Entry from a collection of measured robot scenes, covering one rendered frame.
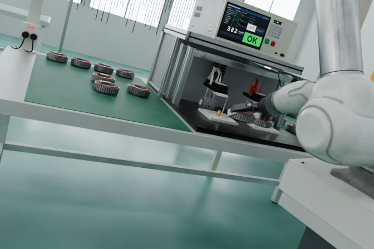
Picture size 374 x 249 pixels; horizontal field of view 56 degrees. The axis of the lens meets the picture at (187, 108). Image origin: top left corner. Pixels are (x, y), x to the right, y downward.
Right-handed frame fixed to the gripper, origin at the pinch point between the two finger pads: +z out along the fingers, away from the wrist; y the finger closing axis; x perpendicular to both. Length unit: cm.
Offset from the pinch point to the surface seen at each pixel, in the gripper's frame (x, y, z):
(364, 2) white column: 267, 327, 182
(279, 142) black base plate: -9.5, 19.4, -1.8
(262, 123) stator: 1.7, 19.9, 11.6
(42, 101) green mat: -11, -80, -1
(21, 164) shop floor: -24, -80, 127
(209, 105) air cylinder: 9.5, -2.1, 26.1
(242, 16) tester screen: 50, 0, 4
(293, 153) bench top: -13.9, 25.2, -4.3
